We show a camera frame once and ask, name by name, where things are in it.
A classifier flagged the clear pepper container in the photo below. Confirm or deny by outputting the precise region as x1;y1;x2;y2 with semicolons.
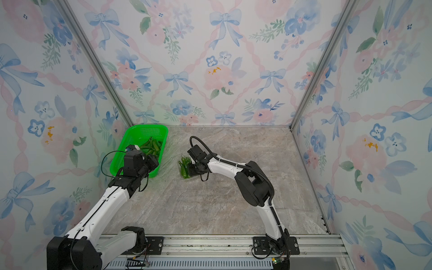
178;155;200;179

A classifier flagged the green plastic basket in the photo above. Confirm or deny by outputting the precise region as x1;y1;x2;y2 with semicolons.
118;124;169;178

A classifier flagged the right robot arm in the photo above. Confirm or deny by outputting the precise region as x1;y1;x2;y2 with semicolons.
186;156;290;245

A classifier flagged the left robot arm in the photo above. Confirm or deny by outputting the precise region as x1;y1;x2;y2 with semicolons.
46;150;159;270

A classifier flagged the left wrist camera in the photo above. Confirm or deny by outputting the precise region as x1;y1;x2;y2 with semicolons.
123;145;147;177

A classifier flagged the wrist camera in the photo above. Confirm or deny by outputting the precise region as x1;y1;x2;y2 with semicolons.
187;145;208;163
123;145;147;177

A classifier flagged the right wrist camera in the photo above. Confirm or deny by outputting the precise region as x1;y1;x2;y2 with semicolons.
187;145;208;163

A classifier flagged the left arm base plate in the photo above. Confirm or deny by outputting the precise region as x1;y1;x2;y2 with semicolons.
125;236;165;255

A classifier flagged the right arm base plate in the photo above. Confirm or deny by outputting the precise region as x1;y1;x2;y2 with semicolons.
252;236;300;255

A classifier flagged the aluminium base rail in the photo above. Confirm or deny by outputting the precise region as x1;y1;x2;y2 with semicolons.
99;234;354;270

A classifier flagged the aluminium corner post left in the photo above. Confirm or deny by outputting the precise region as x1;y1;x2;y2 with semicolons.
54;1;133;127

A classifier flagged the aluminium corner post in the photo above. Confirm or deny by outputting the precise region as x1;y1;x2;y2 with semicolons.
54;1;133;127
289;0;358;132

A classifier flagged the aluminium corner post right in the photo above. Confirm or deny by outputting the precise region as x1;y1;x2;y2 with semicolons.
289;0;358;132

